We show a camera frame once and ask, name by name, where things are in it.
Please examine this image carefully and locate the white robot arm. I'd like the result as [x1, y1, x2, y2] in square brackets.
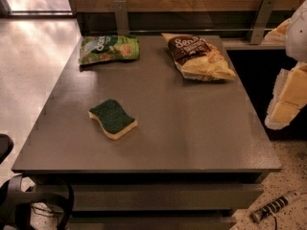
[265, 0, 307, 130]

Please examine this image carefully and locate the grey metal bracket right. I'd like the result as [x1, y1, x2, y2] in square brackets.
[248, 0, 276, 45]

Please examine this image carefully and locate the green chip bag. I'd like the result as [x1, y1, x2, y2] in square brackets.
[79, 35, 140, 65]

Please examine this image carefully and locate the white power strip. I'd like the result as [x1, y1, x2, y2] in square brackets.
[250, 191, 301, 223]

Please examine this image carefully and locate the green and yellow sponge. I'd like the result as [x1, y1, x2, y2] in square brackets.
[88, 99, 137, 141]

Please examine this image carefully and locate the grey metal bracket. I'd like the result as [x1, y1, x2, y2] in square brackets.
[248, 0, 276, 45]
[113, 0, 130, 35]

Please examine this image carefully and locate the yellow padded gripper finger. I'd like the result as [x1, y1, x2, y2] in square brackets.
[265, 62, 307, 130]
[264, 18, 290, 44]

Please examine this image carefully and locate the black office chair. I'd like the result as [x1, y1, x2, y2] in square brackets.
[0, 133, 75, 230]

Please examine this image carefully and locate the grey table drawer front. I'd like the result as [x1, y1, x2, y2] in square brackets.
[72, 184, 263, 211]

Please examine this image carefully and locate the brown and yellow chip bag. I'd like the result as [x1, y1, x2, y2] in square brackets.
[162, 33, 236, 81]

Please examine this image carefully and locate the grey metal bracket left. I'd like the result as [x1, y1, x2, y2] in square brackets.
[113, 0, 130, 35]

